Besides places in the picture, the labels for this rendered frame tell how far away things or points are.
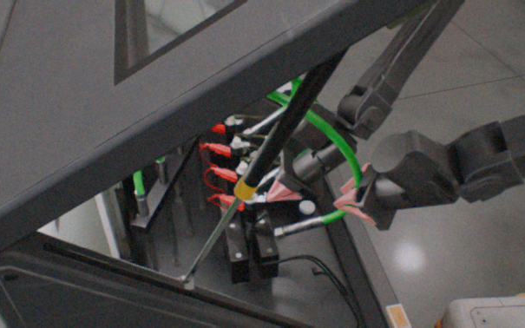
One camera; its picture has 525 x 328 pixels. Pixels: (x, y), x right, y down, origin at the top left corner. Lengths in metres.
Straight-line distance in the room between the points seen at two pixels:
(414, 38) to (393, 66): 0.06
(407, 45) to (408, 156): 0.30
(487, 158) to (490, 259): 1.83
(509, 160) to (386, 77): 0.30
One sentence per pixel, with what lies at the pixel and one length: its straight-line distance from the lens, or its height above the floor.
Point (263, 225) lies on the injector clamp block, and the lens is 1.10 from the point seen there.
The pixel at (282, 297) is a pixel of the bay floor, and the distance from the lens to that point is 1.18.
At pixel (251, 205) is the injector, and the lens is 0.98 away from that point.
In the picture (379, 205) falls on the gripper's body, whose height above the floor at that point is 1.27.
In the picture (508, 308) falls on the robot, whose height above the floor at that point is 0.28.
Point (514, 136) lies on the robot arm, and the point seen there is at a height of 1.43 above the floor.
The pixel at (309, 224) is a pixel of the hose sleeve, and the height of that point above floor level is 1.15.
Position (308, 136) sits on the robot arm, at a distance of 0.85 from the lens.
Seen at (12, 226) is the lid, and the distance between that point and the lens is 0.45.
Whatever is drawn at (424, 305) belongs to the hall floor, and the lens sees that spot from 2.25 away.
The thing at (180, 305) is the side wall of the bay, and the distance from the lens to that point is 0.59.
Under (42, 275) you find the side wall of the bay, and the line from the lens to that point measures 0.54.
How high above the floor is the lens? 1.82
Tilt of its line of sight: 43 degrees down
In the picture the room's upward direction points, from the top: 1 degrees clockwise
